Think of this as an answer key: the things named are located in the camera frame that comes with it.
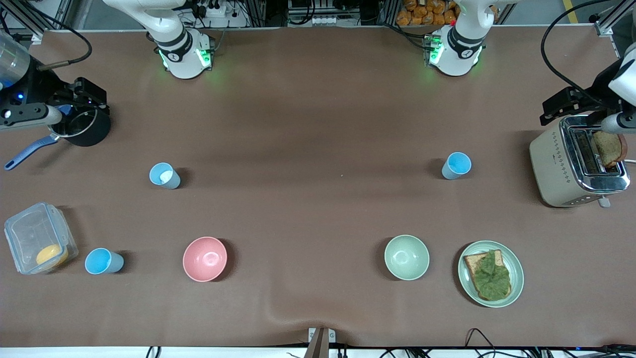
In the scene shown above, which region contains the blue cup with white inside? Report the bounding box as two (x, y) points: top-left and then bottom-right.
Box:
(149, 162), (181, 190)

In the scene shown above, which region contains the brown bread slice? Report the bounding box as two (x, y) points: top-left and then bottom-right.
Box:
(593, 128), (628, 168)

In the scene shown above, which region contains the cream and chrome toaster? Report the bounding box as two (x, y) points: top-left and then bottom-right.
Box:
(529, 114), (632, 208)

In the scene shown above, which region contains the clear plastic food container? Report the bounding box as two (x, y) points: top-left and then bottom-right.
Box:
(4, 202), (79, 275)

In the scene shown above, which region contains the white power strip with plugs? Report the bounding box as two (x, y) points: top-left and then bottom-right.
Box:
(199, 1), (230, 18)

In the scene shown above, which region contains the orange round food item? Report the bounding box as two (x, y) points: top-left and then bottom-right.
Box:
(36, 244), (69, 267)

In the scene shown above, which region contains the bag of orange buns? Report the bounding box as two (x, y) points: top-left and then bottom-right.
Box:
(396, 0), (459, 26)

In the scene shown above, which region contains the pale green plate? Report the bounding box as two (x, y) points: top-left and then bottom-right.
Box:
(458, 241), (525, 308)

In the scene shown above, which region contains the toast slice under lettuce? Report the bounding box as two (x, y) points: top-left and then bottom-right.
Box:
(463, 249), (512, 302)

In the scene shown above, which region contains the green lettuce leaf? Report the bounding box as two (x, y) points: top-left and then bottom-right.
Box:
(472, 250), (512, 301)

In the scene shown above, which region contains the pink bowl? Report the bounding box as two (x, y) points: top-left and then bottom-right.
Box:
(182, 236), (228, 282)

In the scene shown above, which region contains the pale green bowl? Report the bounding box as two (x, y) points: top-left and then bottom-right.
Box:
(384, 235), (430, 281)

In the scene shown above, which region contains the brown table cover mat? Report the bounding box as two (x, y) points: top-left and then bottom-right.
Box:
(0, 25), (636, 349)

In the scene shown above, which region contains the black saucepan with blue handle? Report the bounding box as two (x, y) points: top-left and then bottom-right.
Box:
(4, 106), (112, 171)

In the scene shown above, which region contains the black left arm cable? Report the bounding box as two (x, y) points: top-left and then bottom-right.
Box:
(541, 0), (610, 107)

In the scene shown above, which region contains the aluminium frame profile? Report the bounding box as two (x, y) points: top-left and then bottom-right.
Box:
(0, 0), (46, 45)
(594, 0), (636, 38)

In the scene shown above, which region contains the black looped cable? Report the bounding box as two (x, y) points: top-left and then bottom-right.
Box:
(464, 328), (498, 353)

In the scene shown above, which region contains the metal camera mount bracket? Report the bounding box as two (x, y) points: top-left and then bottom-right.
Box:
(304, 327), (336, 358)

